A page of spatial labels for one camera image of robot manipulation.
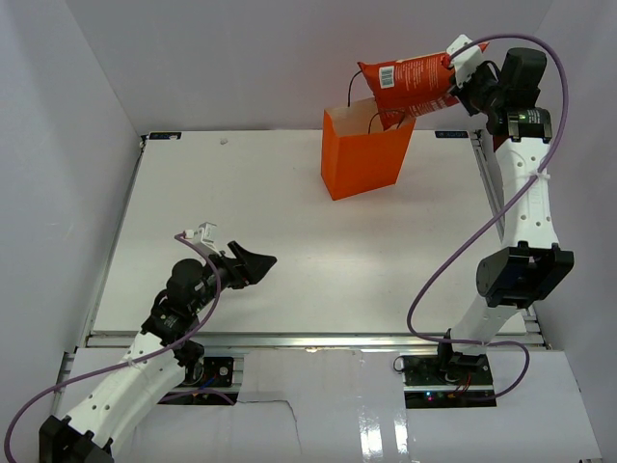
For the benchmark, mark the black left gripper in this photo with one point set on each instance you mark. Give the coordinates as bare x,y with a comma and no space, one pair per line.
256,265

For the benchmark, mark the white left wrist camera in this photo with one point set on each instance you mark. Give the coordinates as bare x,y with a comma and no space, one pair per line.
203,237

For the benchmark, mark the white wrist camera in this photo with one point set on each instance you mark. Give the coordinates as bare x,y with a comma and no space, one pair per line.
203,237
463,59

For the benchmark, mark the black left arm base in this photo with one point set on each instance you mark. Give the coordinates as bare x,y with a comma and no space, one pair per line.
216,372

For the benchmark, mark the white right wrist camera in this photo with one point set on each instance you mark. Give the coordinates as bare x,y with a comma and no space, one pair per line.
463,59

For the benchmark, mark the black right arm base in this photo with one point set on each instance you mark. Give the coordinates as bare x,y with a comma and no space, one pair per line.
429,372

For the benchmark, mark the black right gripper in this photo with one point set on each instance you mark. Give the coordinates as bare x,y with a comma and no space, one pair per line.
484,69

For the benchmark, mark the large red chips bag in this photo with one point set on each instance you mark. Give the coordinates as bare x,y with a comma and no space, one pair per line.
408,88

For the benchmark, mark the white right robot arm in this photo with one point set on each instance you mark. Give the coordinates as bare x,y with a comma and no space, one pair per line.
530,262

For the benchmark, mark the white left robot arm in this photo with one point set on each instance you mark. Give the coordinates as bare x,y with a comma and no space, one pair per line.
161,357

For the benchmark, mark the orange paper bag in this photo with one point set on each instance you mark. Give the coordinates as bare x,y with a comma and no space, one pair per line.
363,147

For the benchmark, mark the aluminium front table rail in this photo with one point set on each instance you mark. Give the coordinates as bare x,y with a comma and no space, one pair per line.
308,341

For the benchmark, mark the white front cover board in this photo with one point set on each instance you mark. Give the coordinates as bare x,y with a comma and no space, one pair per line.
344,406

